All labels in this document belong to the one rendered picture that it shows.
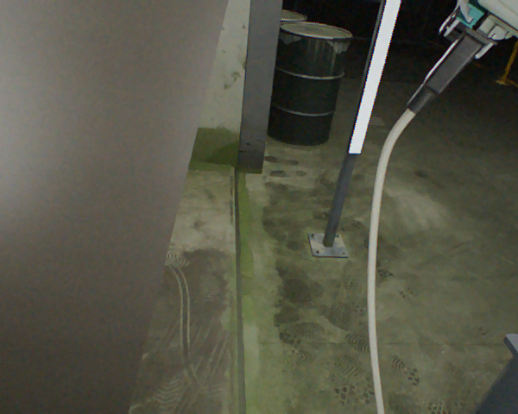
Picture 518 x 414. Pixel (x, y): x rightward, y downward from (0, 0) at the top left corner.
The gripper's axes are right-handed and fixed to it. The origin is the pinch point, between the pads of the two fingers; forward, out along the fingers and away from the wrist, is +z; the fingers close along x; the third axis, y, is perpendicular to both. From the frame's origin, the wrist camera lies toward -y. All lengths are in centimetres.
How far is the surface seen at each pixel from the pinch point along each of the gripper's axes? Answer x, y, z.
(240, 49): 82, 113, -145
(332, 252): -31, 147, -86
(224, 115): 72, 153, -135
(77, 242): 22, 24, 48
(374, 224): -9.4, 37.6, 3.5
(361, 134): -4, 85, -99
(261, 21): 79, 95, -153
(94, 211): 22, 20, 47
